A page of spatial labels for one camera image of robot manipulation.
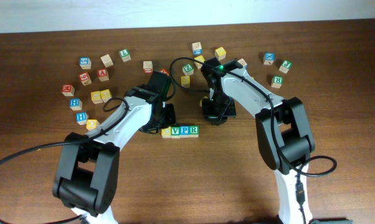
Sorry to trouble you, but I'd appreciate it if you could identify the yellow C block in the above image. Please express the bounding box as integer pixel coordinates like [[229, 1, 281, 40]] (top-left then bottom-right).
[[161, 126, 171, 138]]

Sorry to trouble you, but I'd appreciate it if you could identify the green V block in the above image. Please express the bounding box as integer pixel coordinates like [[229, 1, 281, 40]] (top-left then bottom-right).
[[171, 127, 181, 139]]

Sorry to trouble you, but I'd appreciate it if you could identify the blue P block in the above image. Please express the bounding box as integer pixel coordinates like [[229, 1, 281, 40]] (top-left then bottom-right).
[[179, 126, 190, 138]]

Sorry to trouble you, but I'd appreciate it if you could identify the green r block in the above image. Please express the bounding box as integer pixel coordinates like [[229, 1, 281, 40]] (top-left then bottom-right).
[[271, 75, 283, 88], [189, 126, 199, 138]]

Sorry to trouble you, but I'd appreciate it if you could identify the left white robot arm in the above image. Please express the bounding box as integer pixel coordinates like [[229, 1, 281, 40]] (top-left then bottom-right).
[[52, 72, 176, 223]]

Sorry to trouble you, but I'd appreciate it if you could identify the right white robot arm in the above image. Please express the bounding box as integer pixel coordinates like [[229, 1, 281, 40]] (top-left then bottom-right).
[[201, 58, 315, 223]]

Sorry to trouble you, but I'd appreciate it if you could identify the yellow block centre lower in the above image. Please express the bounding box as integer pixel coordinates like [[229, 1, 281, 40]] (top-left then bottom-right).
[[199, 97, 206, 107]]

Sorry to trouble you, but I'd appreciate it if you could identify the yellow block below Z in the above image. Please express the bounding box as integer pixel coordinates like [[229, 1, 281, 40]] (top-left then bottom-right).
[[181, 76, 191, 88]]

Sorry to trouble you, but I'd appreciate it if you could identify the red A block tilted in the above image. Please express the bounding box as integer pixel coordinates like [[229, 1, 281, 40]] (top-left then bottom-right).
[[160, 69, 169, 76]]

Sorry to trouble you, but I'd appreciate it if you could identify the green Z block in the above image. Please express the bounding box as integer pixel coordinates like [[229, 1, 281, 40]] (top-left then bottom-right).
[[183, 64, 194, 76]]

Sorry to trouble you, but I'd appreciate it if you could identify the plain block red side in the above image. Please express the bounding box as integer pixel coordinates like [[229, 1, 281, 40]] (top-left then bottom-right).
[[143, 61, 153, 74]]

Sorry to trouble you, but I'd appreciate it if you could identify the yellow block above Z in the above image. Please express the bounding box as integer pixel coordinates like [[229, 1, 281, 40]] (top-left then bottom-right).
[[194, 55, 205, 69]]

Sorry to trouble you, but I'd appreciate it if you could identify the plain block right centre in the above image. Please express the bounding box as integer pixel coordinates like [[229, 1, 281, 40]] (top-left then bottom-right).
[[238, 58, 247, 68]]

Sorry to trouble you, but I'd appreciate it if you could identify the yellow block top right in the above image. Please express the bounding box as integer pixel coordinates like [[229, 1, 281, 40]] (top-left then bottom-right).
[[215, 47, 226, 60]]

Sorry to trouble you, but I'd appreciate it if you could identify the yellow G block pair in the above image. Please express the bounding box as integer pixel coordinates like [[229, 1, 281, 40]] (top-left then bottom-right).
[[100, 89, 112, 103]]

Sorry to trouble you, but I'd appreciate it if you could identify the plain block blue side top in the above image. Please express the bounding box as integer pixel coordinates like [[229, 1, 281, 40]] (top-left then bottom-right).
[[192, 42, 202, 55]]

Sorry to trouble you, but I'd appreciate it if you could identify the yellow O block pair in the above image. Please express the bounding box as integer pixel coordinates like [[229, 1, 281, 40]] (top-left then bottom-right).
[[90, 91, 103, 104]]

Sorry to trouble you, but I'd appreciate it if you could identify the yellow O block left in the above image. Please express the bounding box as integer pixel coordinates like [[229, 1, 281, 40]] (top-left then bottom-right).
[[86, 119, 100, 131]]

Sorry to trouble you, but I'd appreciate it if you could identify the red A block left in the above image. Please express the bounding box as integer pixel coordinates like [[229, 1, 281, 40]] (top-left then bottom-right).
[[97, 68, 110, 82]]

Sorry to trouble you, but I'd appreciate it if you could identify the green L block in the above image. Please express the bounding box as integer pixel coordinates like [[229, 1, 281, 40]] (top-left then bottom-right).
[[119, 49, 131, 62]]

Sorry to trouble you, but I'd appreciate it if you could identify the blue X block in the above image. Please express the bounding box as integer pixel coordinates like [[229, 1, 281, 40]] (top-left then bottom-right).
[[263, 52, 275, 65]]

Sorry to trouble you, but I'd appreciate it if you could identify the plain wooden block left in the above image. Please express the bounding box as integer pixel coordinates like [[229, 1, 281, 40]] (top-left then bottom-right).
[[100, 54, 113, 68]]

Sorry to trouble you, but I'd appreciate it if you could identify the blue H block lower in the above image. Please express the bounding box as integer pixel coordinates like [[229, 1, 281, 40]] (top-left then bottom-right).
[[76, 112, 88, 125]]

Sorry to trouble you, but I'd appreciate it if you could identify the blue h block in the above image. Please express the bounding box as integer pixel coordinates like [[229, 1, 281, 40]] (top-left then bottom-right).
[[76, 112, 88, 125], [69, 98, 82, 111]]

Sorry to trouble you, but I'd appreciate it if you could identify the green J block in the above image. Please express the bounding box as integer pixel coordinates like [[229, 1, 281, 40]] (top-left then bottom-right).
[[279, 60, 292, 73]]

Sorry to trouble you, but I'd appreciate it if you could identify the red nine block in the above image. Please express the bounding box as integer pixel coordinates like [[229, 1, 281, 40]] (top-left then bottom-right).
[[78, 72, 92, 86]]

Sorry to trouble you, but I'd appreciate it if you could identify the blue H block upper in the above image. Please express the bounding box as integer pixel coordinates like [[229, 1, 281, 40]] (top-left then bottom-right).
[[69, 98, 82, 111]]

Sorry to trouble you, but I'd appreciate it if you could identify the blue block far left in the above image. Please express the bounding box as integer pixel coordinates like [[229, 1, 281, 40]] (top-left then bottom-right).
[[79, 57, 92, 70]]

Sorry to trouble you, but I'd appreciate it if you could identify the red M block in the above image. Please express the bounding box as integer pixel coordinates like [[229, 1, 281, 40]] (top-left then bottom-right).
[[61, 85, 75, 96]]

